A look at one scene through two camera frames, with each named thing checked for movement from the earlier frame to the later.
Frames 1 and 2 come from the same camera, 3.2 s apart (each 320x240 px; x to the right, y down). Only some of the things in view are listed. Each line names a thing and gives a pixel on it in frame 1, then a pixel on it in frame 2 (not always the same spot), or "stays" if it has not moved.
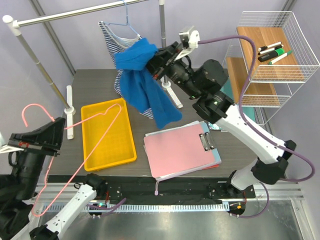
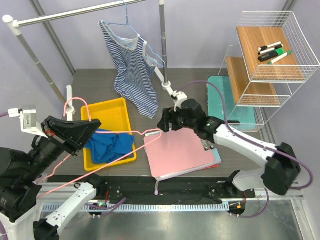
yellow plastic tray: [107, 136] stays
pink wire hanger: [82, 163] to [102, 164]
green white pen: [279, 58] stays
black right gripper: [166, 55] to [168, 114]
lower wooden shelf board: [256, 94] stays
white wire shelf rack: [271, 53] stays
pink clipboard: [177, 150] stays
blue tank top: [139, 86] to [108, 146]
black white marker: [273, 45] stays
